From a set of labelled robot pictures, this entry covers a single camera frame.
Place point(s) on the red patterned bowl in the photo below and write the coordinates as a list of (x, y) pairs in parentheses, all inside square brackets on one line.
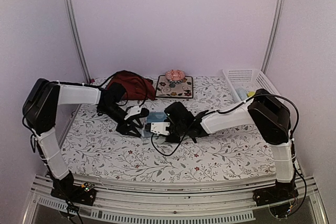
[(175, 75)]

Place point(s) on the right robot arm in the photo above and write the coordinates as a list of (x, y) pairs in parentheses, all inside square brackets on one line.
[(265, 110)]

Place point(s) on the left aluminium post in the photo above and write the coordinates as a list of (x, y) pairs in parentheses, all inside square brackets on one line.
[(76, 37)]

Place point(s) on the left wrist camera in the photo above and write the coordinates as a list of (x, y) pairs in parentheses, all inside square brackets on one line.
[(133, 111)]

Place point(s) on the aluminium front rail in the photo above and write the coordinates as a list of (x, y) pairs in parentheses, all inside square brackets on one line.
[(121, 201)]

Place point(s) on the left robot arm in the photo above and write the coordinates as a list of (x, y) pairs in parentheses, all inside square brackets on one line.
[(40, 111)]

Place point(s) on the dark red towel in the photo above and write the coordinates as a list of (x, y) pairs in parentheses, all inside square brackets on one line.
[(137, 87)]

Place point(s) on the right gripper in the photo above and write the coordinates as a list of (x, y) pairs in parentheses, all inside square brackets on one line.
[(172, 140)]

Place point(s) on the white plastic basket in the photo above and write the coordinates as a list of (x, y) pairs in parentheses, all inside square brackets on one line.
[(247, 80)]

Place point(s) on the rolled yellow towel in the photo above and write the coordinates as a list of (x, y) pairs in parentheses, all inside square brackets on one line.
[(251, 94)]

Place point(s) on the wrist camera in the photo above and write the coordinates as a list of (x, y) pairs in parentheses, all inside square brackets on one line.
[(133, 111), (160, 128)]

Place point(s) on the floral square trivet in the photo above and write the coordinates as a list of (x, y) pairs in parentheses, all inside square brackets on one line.
[(166, 89)]

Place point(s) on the aluminium post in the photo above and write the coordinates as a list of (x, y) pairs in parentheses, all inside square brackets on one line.
[(273, 34), (76, 37)]

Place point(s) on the blue cartoon towel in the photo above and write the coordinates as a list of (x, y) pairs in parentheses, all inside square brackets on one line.
[(153, 117)]

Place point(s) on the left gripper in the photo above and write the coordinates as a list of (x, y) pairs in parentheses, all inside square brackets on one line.
[(125, 128)]

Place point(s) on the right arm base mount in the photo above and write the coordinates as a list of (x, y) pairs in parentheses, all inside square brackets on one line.
[(277, 193)]

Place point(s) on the rolled light blue towel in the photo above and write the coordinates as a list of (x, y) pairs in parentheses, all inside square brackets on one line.
[(241, 93)]

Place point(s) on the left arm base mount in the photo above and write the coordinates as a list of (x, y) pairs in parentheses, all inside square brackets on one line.
[(65, 189)]

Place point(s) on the right aluminium post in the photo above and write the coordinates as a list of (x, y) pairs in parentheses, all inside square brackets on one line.
[(273, 34)]

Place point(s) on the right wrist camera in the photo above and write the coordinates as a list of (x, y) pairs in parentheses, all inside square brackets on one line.
[(160, 128)]

